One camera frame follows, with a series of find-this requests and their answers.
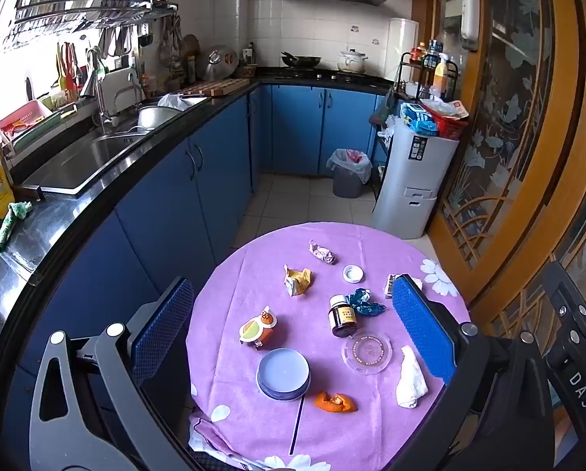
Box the silver pot lid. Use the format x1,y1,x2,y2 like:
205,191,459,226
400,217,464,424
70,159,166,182
197,45,239,82

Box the black kitchen countertop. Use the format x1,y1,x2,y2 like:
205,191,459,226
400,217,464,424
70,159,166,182
0,73,396,403

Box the steel sink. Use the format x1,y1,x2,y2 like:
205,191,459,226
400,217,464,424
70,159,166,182
20,130,151,194

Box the white tissue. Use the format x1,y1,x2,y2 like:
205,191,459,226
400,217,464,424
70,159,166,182
395,345,428,409

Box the blue kitchen base cabinets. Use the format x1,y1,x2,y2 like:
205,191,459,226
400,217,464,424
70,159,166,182
15,83,392,403

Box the white cylindrical appliance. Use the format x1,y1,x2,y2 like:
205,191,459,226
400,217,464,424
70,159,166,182
387,18,420,84

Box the blue packet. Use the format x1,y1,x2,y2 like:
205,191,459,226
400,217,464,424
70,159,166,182
400,103,438,137

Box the silver crumpled wrapper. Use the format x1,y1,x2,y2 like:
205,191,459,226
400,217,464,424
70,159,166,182
309,239,336,267

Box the white ceramic pot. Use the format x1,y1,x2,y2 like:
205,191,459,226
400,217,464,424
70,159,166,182
336,49,369,73

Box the metal dish rack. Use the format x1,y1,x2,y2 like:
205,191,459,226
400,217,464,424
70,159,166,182
13,0,180,37

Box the dark brown bottle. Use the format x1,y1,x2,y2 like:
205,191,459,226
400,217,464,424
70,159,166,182
328,294,358,338

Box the white crumpled plastic bag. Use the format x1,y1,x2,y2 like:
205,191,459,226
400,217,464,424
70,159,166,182
377,115,402,141

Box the green cloth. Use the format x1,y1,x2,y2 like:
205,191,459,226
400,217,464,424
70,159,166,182
0,200,33,257

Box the red basket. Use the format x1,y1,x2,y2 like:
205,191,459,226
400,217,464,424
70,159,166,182
420,100,470,139

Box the purple floral tablecloth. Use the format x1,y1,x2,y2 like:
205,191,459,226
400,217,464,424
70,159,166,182
185,223,473,471

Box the white cutting board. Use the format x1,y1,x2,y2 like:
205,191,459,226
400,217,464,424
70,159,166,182
99,68,144,109

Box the black wok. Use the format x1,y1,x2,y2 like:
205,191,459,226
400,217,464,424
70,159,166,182
280,51,323,69

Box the purple round bowl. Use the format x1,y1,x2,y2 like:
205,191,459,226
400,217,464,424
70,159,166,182
256,347,312,402

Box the clear plastic lid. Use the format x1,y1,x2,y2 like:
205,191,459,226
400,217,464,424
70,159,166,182
341,330,393,376

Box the black metal shelf rack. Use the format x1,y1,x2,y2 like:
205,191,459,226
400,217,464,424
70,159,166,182
369,51,459,202

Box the black gas stove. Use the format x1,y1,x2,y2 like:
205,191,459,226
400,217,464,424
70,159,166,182
273,69,379,84

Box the yellow crumpled wrapper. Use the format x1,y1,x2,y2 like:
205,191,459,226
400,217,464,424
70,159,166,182
283,264,314,298

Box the wooden glass door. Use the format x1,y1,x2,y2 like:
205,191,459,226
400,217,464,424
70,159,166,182
411,0,586,354

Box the orange cartoon snack cup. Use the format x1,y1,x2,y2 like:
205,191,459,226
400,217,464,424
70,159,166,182
238,305,279,349

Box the white wall box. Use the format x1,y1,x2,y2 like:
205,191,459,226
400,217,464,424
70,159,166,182
461,0,481,52

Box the pink plastic basket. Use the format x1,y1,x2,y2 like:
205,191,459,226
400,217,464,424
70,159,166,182
0,99,53,141

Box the grey bin with bag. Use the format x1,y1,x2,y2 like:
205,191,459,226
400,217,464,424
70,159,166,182
327,148,373,198

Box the yellow spray bottle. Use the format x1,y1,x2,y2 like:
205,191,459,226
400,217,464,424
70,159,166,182
433,53,449,90

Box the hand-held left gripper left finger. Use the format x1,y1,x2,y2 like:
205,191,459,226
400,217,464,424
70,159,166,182
28,276,210,471

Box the white flat packet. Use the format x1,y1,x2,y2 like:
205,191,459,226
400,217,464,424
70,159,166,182
384,275,424,300

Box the white floor appliance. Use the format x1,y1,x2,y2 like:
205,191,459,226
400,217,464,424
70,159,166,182
371,118,461,240

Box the steel bowl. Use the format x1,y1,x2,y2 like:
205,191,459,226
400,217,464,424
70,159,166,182
136,104,183,131

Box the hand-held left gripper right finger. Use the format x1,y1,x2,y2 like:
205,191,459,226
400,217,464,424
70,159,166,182
392,275,555,471

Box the hanging kitchen utensils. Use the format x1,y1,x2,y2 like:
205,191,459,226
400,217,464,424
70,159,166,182
155,15,183,67

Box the steel faucet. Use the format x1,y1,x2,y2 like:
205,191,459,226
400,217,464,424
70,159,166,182
79,46,114,128

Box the blue wrapper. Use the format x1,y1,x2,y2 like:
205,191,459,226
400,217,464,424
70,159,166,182
348,287,388,317

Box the wooden cutting board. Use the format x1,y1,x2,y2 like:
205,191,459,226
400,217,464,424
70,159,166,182
179,77,251,98

